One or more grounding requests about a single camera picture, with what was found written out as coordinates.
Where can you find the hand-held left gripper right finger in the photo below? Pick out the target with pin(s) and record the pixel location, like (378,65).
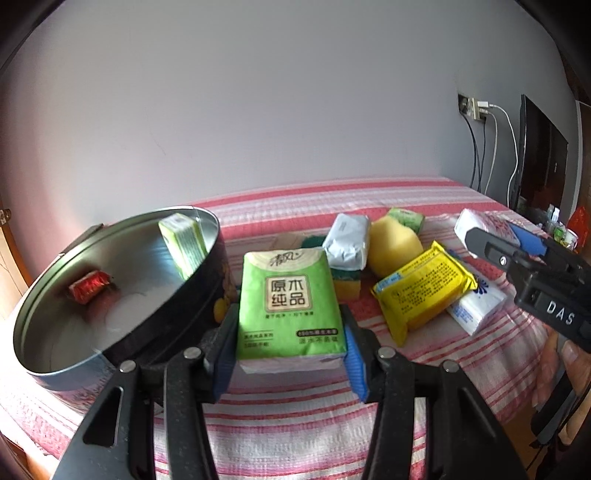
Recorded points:
(356,364)

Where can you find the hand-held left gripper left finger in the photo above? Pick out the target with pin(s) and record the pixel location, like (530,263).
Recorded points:
(226,353)

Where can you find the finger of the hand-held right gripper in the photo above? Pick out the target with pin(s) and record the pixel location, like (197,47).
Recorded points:
(528,240)
(485,242)

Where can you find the white tissue pack blue print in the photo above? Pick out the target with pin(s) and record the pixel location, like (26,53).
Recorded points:
(480,307)

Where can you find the yellow plastic packet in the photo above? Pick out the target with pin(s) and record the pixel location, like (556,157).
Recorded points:
(422,290)

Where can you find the large green tissue pack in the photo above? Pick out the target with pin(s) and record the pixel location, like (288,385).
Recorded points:
(288,304)

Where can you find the yellow oval sponge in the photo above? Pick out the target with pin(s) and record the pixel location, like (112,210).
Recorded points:
(392,249)

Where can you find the round metal tin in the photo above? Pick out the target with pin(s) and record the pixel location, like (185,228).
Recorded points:
(138,323)

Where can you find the grey-white tissue pack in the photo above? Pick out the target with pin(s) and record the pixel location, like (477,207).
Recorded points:
(346,242)

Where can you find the person's right hand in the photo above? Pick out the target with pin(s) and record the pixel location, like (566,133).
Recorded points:
(575,359)

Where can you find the white tissue pack pink print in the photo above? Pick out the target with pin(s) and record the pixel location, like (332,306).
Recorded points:
(471,219)

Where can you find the small bottles on desk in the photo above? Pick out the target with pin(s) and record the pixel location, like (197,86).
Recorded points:
(561,230)

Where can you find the red paper ornament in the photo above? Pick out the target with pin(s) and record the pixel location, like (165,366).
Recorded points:
(578,224)

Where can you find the green and yellow scouring sponge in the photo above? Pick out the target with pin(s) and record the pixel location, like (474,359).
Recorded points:
(347,286)

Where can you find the small green tissue pack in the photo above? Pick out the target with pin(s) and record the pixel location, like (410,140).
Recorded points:
(184,244)
(408,219)

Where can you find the black flat screen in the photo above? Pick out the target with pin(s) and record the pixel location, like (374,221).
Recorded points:
(545,157)

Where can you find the pink striped blanket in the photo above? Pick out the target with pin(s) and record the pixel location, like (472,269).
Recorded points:
(300,438)

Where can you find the beige sponge block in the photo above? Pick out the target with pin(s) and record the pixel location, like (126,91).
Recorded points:
(288,242)

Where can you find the white charger plug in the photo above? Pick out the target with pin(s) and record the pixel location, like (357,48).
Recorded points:
(484,107)

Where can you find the red wrapped candy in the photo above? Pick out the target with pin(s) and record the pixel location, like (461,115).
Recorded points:
(90,287)

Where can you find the wooden door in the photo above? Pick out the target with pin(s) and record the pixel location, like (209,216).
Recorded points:
(9,258)

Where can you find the wall power outlet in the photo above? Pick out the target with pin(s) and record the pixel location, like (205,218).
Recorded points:
(466,106)

